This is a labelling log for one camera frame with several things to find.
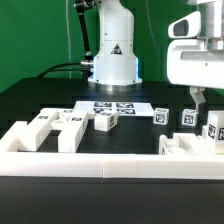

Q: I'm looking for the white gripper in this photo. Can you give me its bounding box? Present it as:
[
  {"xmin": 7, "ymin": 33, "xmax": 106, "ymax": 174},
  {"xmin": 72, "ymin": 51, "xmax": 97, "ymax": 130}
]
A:
[{"xmin": 167, "ymin": 11, "xmax": 224, "ymax": 112}]

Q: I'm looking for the white chair back bar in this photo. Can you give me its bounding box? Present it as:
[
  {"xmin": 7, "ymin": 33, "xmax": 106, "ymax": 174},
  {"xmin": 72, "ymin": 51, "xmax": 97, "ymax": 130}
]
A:
[{"xmin": 58, "ymin": 111, "xmax": 88, "ymax": 153}]

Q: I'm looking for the white chair back part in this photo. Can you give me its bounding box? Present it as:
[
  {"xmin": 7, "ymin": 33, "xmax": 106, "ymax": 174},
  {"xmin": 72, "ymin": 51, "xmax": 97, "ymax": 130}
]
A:
[{"xmin": 13, "ymin": 107, "xmax": 64, "ymax": 152}]

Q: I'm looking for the white tag sheet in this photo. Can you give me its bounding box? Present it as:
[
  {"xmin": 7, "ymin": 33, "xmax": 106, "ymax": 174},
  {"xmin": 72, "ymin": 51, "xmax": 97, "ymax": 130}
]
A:
[{"xmin": 74, "ymin": 101, "xmax": 154, "ymax": 117}]

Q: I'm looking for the black camera stand pole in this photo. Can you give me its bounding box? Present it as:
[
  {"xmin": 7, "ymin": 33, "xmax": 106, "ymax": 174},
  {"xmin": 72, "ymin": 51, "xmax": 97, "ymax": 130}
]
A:
[{"xmin": 73, "ymin": 0, "xmax": 96, "ymax": 68}]

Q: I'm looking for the black cable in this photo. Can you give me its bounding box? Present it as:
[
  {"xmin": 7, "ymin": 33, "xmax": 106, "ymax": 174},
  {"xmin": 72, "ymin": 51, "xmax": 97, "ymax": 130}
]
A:
[{"xmin": 36, "ymin": 61, "xmax": 92, "ymax": 79}]

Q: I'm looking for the white U-shaped fence frame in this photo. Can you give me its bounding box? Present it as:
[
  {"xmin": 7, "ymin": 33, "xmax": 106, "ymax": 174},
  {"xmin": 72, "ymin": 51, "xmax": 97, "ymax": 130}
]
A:
[{"xmin": 0, "ymin": 121, "xmax": 224, "ymax": 180}]

